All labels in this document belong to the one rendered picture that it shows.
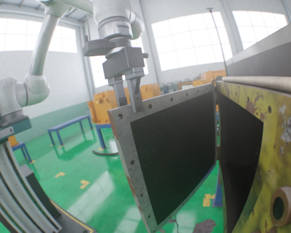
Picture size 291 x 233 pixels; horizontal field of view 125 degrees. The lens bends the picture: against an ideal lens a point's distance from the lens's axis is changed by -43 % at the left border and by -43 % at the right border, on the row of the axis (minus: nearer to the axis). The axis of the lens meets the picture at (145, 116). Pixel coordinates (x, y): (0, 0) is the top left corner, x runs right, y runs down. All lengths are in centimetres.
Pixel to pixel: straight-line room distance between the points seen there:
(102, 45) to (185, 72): 888
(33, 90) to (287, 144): 101
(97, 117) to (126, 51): 318
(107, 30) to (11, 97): 67
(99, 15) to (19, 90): 66
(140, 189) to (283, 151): 37
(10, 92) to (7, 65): 846
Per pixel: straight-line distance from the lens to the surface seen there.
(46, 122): 938
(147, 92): 588
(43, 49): 90
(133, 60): 30
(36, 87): 92
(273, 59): 35
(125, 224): 156
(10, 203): 119
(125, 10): 39
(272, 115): 23
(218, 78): 246
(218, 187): 136
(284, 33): 30
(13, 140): 465
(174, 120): 47
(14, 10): 1110
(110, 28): 35
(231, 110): 83
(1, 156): 109
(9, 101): 85
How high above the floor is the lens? 126
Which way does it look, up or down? 12 degrees down
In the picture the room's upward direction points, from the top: 11 degrees counter-clockwise
